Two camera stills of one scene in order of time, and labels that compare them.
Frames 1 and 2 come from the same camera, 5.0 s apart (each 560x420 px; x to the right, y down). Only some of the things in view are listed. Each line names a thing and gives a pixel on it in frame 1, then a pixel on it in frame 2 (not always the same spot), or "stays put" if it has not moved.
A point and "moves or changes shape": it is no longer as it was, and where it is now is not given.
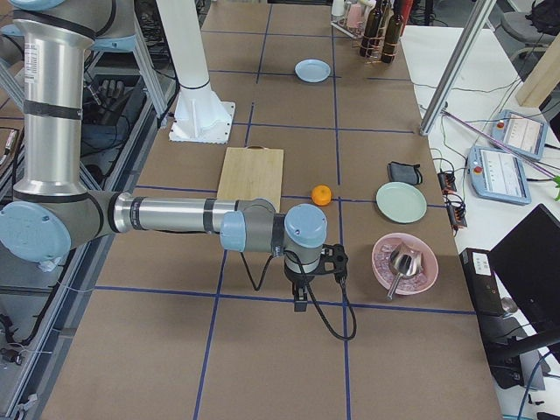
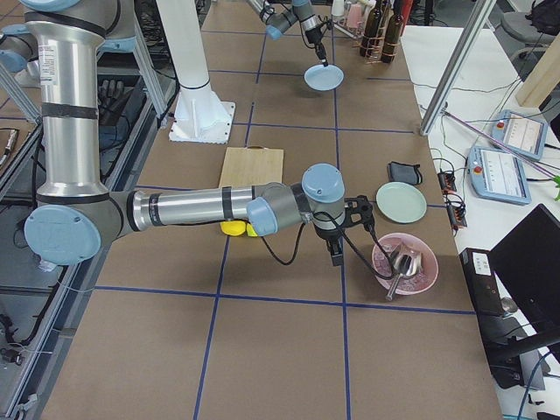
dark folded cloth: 402,172 stays put
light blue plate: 311,70 moves or changes shape
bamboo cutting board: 252,172 stays put
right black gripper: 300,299 → 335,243
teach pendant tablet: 498,175 stays put
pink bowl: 381,255 stays put
